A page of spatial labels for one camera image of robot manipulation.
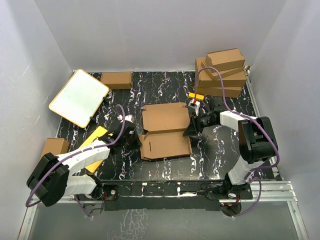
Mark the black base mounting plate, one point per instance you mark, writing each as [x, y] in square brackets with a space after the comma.
[116, 195]

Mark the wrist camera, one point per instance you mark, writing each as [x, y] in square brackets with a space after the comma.
[195, 104]
[128, 121]

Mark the top small stacked cardboard box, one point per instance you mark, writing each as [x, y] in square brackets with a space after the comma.
[225, 59]

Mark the yellow card with black drawing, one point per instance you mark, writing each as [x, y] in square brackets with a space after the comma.
[100, 131]

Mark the aluminium frame rail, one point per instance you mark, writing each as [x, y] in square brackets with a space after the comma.
[164, 210]

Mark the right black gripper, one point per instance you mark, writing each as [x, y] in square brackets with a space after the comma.
[191, 129]

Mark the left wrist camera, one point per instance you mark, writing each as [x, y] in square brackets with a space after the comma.
[128, 121]

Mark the large stacked cardboard box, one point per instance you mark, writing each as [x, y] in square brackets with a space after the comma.
[204, 81]

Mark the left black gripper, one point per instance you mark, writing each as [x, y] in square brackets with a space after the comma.
[137, 143]

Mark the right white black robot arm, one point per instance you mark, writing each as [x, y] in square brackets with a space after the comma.
[256, 142]

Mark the small yellow block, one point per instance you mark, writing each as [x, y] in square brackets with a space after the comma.
[196, 96]

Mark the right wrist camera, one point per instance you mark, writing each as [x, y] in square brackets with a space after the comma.
[195, 104]

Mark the white board with wooden frame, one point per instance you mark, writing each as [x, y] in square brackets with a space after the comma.
[80, 98]

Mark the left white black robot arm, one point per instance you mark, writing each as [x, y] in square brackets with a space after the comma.
[54, 177]

